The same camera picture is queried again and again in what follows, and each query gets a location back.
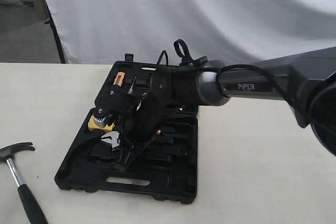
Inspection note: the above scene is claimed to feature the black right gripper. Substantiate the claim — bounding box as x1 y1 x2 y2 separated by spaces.
93 69 179 172

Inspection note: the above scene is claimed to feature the chrome adjustable wrench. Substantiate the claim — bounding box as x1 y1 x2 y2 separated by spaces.
101 131 121 151

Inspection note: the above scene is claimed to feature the black plastic tool case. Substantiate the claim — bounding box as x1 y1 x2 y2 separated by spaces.
54 54 198 204

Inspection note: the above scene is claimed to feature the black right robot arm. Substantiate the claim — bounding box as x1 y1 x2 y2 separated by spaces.
92 39 335 170

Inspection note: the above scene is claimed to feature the yellow 2m tape measure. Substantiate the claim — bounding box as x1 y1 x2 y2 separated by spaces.
88 115 115 133

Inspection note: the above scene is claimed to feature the clear voltage tester screwdriver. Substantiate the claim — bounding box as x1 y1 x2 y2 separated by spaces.
128 75 136 94

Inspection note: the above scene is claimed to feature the yellow utility knife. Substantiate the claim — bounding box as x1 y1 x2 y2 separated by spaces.
113 71 125 87

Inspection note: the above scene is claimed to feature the steel claw hammer black grip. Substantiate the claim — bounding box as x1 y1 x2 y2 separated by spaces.
1 142 48 224

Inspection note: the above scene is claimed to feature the white backdrop cloth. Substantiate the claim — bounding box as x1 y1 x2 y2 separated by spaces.
46 0 335 65

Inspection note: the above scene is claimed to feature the black backdrop stand pole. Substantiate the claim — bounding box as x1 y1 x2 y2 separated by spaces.
44 4 67 64

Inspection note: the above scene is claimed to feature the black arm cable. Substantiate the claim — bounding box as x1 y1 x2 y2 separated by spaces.
154 39 336 141

